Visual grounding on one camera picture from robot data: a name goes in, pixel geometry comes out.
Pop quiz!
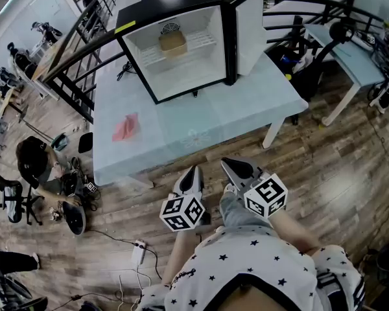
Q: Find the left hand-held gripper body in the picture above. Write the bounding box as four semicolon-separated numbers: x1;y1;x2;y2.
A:
159;190;212;233

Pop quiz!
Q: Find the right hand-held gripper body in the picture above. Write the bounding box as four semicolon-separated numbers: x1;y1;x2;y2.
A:
228;172;289;220

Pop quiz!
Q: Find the tan paper food tray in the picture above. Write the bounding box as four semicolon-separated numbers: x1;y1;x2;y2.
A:
158;30;189;59

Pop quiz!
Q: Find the person's left forearm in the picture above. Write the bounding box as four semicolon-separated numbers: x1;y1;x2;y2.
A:
161;227;202;286

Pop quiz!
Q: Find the person's right forearm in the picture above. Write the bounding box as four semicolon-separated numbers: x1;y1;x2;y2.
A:
266;209;322;256

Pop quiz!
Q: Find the person's jeans leg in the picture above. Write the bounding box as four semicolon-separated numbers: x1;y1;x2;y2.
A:
218;189;274;230

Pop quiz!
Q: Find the light blue table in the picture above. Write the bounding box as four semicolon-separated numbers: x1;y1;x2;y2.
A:
303;23;387;128
92;49;310;188

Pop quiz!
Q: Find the white power strip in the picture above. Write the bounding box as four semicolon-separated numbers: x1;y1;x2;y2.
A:
130;239;148;266

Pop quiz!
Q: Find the white star-print shirt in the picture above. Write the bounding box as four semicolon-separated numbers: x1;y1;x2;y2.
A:
134;226;366;311

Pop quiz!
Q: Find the pink cloth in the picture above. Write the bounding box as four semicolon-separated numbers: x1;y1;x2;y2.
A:
112;111;141;143

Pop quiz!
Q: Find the black rounded pad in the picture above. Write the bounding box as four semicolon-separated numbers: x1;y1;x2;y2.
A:
78;132;94;154

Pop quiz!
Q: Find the black oval seat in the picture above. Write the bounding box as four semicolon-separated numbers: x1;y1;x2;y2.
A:
62;202;87;236

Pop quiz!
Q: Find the black upright stand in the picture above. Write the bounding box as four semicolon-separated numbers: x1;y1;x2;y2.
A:
305;20;357;102

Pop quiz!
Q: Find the teal dustpan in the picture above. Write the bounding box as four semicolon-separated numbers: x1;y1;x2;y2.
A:
51;132;71;152

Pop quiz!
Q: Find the black metal railing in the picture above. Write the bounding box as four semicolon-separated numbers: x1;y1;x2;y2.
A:
31;0;386;124

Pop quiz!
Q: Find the black office chair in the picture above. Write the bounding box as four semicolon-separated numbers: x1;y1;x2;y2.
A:
0;166;42;227

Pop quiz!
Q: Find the black cable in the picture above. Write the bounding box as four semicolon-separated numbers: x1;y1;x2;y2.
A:
116;60;137;82

